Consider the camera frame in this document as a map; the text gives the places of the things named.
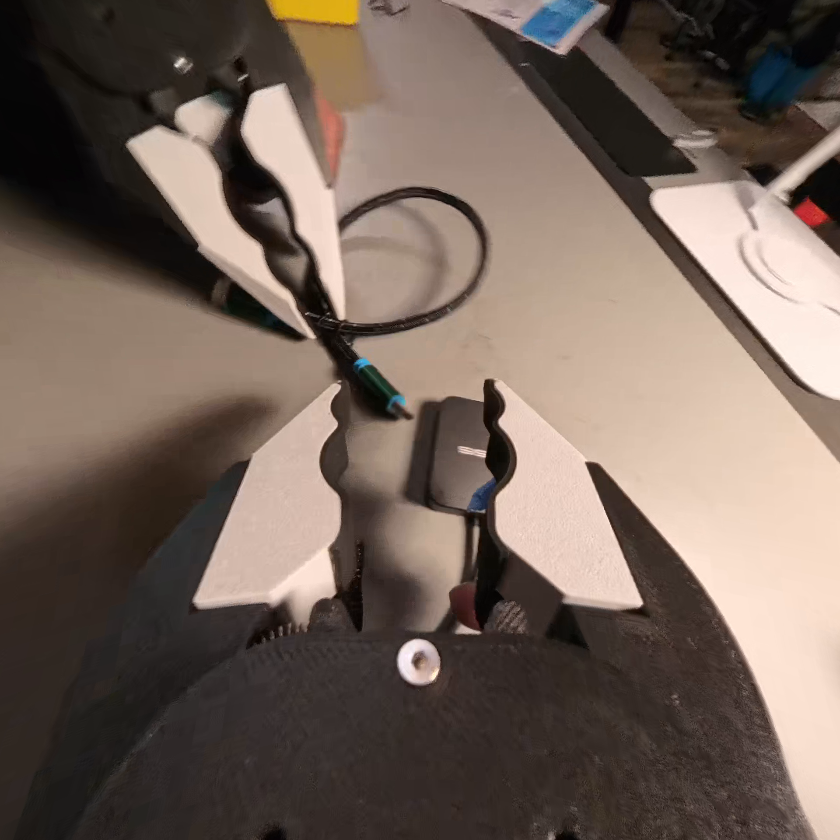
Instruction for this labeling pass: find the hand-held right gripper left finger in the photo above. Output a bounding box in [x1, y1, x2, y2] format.
[192, 381, 365, 632]

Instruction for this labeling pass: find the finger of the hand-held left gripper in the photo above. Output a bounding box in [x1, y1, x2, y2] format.
[238, 83, 347, 324]
[125, 95, 319, 340]

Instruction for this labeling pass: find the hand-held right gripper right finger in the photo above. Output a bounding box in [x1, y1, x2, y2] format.
[474, 377, 645, 632]

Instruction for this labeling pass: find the black adapter hub with cable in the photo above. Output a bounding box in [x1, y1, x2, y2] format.
[410, 395, 509, 581]

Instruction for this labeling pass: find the yellow plastic bin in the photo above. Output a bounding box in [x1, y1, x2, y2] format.
[268, 0, 362, 26]

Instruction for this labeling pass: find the green plug braided hdmi cable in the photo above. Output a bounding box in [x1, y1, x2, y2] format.
[210, 187, 490, 421]

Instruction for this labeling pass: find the white paper sheet blue header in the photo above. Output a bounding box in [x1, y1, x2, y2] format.
[446, 0, 611, 55]

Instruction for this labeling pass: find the white desk stand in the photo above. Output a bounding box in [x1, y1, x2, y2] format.
[650, 125, 840, 401]

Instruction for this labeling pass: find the black flat strip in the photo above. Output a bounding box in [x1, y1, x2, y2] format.
[521, 49, 698, 178]

